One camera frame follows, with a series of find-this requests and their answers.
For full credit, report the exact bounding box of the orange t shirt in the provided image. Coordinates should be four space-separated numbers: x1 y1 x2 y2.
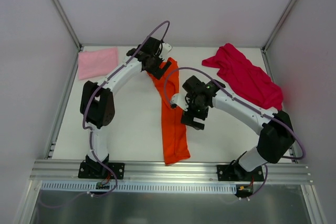
150 57 190 166

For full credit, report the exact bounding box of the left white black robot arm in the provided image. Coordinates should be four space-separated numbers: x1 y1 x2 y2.
80 37 172 178

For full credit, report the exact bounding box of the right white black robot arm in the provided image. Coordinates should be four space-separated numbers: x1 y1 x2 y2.
171 76 295 180

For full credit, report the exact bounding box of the folded pink t shirt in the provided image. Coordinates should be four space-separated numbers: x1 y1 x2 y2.
78 47 119 80

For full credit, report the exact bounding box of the magenta t shirt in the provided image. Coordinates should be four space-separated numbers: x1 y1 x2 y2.
202 43 284 111

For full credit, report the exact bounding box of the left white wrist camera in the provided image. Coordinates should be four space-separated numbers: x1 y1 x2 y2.
159 42 173 59

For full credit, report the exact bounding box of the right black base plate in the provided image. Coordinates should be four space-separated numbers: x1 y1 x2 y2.
216 160 265 182

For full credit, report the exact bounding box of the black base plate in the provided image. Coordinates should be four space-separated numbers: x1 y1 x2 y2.
78 155 125 179
216 160 265 182

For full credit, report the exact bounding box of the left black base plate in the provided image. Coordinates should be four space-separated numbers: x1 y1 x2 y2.
78 155 125 179

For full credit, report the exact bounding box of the white slotted cable duct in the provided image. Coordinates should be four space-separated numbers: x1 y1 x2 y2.
40 180 237 195

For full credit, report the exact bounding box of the left aluminium frame post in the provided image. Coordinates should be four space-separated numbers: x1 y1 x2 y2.
51 0 82 50

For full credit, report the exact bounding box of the aluminium frame post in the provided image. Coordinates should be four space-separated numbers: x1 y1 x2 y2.
261 0 298 51
51 0 82 50

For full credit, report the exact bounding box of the front aluminium rail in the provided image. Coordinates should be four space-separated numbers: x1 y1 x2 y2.
29 159 314 185

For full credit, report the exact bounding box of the right aluminium frame post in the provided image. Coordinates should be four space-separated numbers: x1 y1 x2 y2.
261 0 298 51

